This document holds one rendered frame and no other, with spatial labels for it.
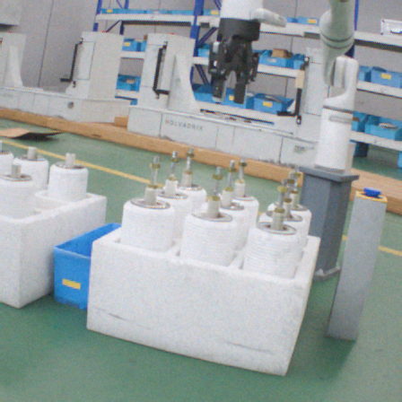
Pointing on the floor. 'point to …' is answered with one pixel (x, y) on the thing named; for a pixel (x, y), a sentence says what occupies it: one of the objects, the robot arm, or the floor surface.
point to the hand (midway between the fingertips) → (230, 95)
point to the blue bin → (76, 266)
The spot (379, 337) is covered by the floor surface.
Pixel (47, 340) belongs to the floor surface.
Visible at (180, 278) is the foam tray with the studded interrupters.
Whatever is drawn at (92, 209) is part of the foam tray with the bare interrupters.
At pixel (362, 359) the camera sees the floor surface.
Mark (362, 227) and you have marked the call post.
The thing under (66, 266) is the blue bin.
